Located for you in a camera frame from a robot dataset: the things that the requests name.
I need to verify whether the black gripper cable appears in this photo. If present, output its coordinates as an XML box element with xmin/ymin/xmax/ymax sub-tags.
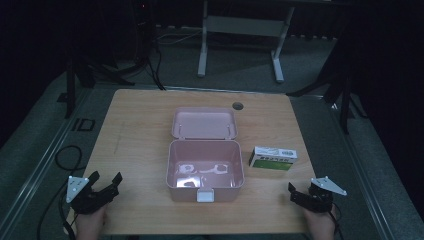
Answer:
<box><xmin>328</xmin><ymin>201</ymin><xmax>346</xmax><ymax>240</ymax></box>
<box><xmin>35</xmin><ymin>145</ymin><xmax>88</xmax><ymax>240</ymax></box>

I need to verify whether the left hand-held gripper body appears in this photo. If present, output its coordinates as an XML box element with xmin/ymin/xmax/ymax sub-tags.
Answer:
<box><xmin>65</xmin><ymin>175</ymin><xmax>112</xmax><ymax>215</ymax></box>

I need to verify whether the person's right hand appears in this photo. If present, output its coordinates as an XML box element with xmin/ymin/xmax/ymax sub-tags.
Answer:
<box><xmin>302</xmin><ymin>204</ymin><xmax>338</xmax><ymax>240</ymax></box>

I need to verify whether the metal floor rail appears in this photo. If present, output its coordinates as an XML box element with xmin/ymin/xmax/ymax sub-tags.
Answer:
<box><xmin>0</xmin><ymin>87</ymin><xmax>95</xmax><ymax>234</ymax></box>
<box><xmin>328</xmin><ymin>99</ymin><xmax>398</xmax><ymax>240</ymax></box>

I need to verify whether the white and green medicine box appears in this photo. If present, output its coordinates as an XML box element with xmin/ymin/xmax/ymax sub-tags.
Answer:
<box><xmin>247</xmin><ymin>145</ymin><xmax>299</xmax><ymax>172</ymax></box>

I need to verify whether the black floor cable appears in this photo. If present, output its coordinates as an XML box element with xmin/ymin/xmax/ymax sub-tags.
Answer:
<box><xmin>145</xmin><ymin>31</ymin><xmax>168</xmax><ymax>92</ymax></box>

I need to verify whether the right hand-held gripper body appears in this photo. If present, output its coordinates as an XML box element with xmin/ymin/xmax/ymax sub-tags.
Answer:
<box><xmin>301</xmin><ymin>175</ymin><xmax>348</xmax><ymax>214</ymax></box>

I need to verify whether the white metal desk frame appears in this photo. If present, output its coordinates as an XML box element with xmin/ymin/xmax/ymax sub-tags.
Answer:
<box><xmin>197</xmin><ymin>0</ymin><xmax>296</xmax><ymax>84</ymax></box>

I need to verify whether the pink plastic storage box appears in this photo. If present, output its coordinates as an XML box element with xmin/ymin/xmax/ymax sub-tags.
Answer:
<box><xmin>165</xmin><ymin>106</ymin><xmax>246</xmax><ymax>204</ymax></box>

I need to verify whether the white floor cable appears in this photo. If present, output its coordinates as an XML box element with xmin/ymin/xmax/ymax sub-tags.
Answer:
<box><xmin>155</xmin><ymin>28</ymin><xmax>204</xmax><ymax>46</ymax></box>

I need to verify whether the black metal stand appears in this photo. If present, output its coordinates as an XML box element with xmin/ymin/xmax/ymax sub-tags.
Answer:
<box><xmin>285</xmin><ymin>33</ymin><xmax>369</xmax><ymax>136</ymax></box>
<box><xmin>55</xmin><ymin>49</ymin><xmax>136</xmax><ymax>120</ymax></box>

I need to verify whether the person's left hand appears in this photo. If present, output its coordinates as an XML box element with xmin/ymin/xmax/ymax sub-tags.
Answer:
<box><xmin>75</xmin><ymin>203</ymin><xmax>109</xmax><ymax>240</ymax></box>

